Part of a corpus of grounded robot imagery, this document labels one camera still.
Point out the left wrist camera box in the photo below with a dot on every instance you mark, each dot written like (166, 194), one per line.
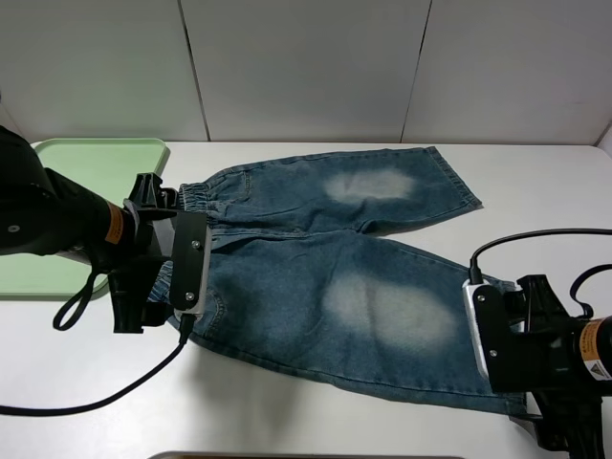
(190, 258)

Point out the children's blue denim shorts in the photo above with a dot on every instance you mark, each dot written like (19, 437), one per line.
(305, 280)

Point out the light green plastic tray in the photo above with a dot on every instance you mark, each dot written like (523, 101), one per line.
(106, 166)

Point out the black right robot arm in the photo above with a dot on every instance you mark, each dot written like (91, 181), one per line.
(565, 363)

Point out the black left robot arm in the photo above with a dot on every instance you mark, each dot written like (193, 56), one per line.
(45, 213)

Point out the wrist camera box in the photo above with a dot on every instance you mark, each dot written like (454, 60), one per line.
(492, 337)
(190, 258)

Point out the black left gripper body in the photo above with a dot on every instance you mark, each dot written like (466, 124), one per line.
(133, 241)

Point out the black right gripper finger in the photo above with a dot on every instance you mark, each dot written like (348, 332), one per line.
(535, 306)
(571, 422)

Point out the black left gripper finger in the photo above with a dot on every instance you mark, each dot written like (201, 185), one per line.
(148, 192)
(130, 286)

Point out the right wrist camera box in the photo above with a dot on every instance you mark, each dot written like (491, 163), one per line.
(492, 337)

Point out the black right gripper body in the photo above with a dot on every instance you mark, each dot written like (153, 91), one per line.
(577, 360)

